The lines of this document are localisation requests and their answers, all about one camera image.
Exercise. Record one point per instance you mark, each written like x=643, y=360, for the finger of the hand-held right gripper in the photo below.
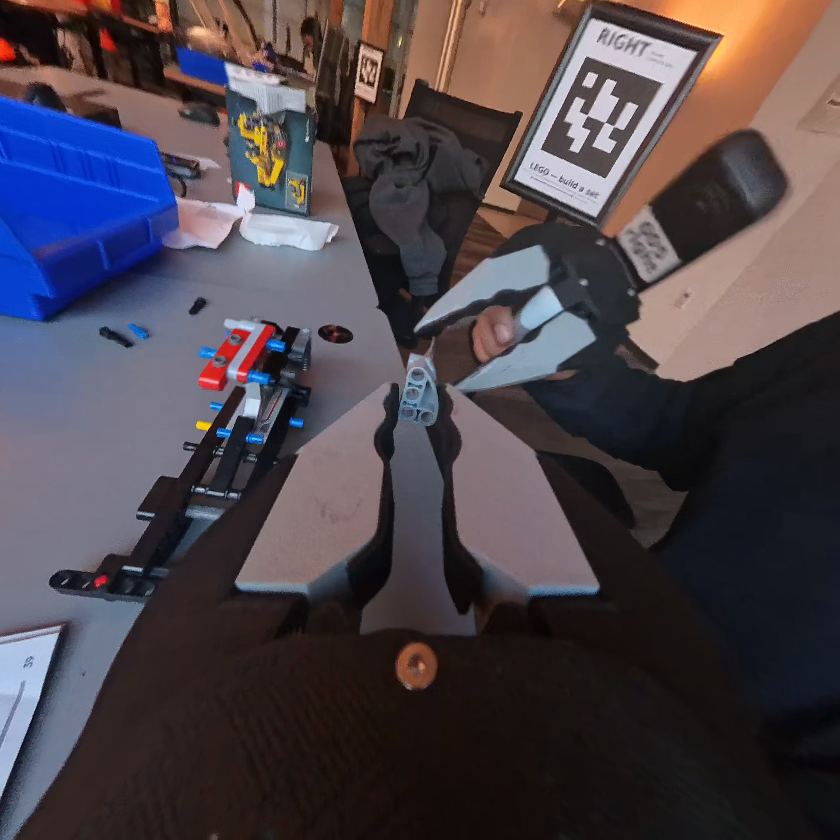
x=492, y=282
x=544, y=348

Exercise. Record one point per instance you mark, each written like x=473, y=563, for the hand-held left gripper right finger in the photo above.
x=512, y=512

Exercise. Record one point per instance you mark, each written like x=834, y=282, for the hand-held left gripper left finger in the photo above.
x=315, y=512

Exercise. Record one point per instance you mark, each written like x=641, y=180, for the grey lego beam piece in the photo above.
x=418, y=397

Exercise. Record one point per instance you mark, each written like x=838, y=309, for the partly built lego model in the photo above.
x=236, y=354

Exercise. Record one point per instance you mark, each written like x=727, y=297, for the person's right forearm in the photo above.
x=630, y=420

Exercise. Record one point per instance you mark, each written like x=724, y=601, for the short black lego pin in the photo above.
x=197, y=306

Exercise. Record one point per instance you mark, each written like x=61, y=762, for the blue lego pin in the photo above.
x=138, y=330

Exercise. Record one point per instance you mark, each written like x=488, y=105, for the lego box with yellow vehicle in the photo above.
x=269, y=157

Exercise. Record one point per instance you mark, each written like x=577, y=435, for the long black lego pin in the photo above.
x=116, y=337

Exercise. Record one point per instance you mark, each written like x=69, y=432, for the person's right hand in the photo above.
x=493, y=336

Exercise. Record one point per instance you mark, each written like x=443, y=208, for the grey hooded jacket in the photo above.
x=410, y=190

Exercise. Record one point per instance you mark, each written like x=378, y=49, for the black chair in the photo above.
x=485, y=124

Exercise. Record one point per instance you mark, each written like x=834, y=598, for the dark round sticker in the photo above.
x=335, y=333

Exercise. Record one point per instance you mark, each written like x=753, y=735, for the black computer mouse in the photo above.
x=199, y=115

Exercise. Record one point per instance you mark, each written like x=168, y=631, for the white instruction booklet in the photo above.
x=19, y=689

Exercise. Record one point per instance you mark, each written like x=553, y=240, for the blue box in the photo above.
x=200, y=65

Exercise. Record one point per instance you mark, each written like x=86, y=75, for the blue plastic bin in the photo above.
x=72, y=216

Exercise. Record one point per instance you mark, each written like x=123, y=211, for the black and white wall tag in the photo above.
x=369, y=72

